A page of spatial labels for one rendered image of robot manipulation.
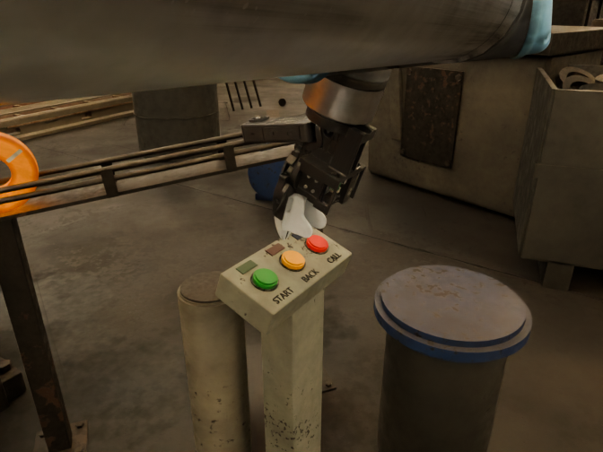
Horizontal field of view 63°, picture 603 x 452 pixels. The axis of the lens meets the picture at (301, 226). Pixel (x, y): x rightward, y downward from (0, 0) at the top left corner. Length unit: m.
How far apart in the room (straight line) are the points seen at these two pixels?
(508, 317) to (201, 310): 0.60
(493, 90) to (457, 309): 1.69
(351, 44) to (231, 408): 0.94
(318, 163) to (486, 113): 2.06
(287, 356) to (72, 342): 1.05
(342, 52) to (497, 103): 2.45
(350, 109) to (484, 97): 2.09
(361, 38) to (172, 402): 1.37
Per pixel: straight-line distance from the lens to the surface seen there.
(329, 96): 0.57
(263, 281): 0.77
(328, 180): 0.61
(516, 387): 1.60
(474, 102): 2.66
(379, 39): 0.18
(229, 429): 1.08
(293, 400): 0.94
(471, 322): 1.04
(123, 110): 5.18
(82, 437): 1.45
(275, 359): 0.90
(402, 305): 1.05
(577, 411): 1.60
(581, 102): 1.90
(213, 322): 0.91
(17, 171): 1.09
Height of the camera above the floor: 1.00
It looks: 24 degrees down
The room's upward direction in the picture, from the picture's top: straight up
